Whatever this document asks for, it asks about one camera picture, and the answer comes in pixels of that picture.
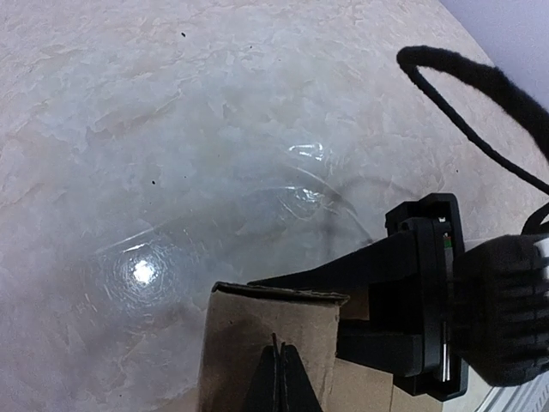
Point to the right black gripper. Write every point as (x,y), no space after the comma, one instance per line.
(496,318)

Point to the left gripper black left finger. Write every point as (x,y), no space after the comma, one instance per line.
(264,392)

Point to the brown cardboard box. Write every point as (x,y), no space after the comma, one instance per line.
(239,324)

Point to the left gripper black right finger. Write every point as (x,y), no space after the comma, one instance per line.
(297,394)

